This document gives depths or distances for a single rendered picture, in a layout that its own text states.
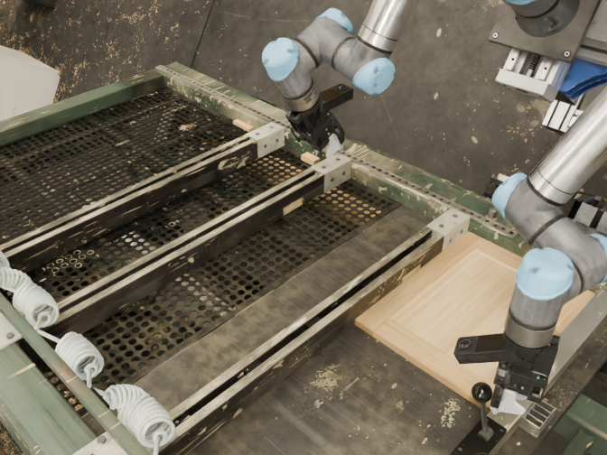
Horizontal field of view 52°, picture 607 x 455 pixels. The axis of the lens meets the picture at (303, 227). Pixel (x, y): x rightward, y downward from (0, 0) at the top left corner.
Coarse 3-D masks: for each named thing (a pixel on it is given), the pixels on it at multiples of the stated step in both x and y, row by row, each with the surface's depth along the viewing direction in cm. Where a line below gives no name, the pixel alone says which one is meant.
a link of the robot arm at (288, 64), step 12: (276, 48) 125; (288, 48) 123; (300, 48) 126; (264, 60) 125; (276, 60) 123; (288, 60) 123; (300, 60) 126; (312, 60) 127; (276, 72) 125; (288, 72) 125; (300, 72) 127; (276, 84) 129; (288, 84) 127; (300, 84) 128; (312, 84) 131; (288, 96) 131; (300, 96) 131
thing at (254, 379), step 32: (448, 224) 170; (384, 256) 159; (416, 256) 159; (352, 288) 150; (384, 288) 153; (320, 320) 141; (352, 320) 148; (256, 352) 134; (288, 352) 134; (224, 384) 128; (256, 384) 129; (192, 416) 121; (224, 416) 125; (96, 448) 111; (160, 448) 111; (192, 448) 122
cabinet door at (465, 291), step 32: (448, 256) 167; (480, 256) 168; (512, 256) 167; (416, 288) 158; (448, 288) 158; (480, 288) 158; (512, 288) 158; (384, 320) 148; (416, 320) 149; (448, 320) 149; (480, 320) 149; (416, 352) 141; (448, 352) 141; (448, 384) 134
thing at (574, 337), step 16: (592, 304) 150; (576, 320) 145; (592, 320) 145; (560, 336) 142; (576, 336) 142; (592, 336) 145; (560, 352) 138; (576, 352) 140; (560, 368) 134; (496, 416) 124; (512, 416) 124; (512, 432) 126; (496, 448) 120
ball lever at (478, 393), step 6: (480, 384) 115; (486, 384) 115; (474, 390) 115; (480, 390) 114; (486, 390) 114; (474, 396) 115; (480, 396) 114; (486, 396) 114; (480, 402) 114; (486, 402) 114; (486, 414) 117; (486, 420) 118; (486, 426) 118; (480, 432) 119; (486, 432) 119; (492, 432) 120; (486, 438) 118
